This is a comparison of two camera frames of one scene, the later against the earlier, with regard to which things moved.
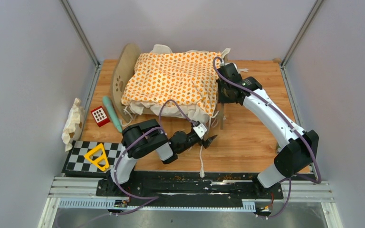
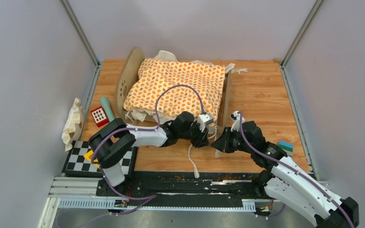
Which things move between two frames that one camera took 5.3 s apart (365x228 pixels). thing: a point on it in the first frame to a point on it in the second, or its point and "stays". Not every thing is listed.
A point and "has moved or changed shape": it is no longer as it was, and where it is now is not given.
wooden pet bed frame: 121,67 has moved or changed shape
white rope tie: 202,172 to 196,171
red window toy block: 100,116 stays
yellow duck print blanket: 188,78 has moved or changed shape
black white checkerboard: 76,162 stays
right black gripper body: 223,96 to 232,142
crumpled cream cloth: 72,131 stays
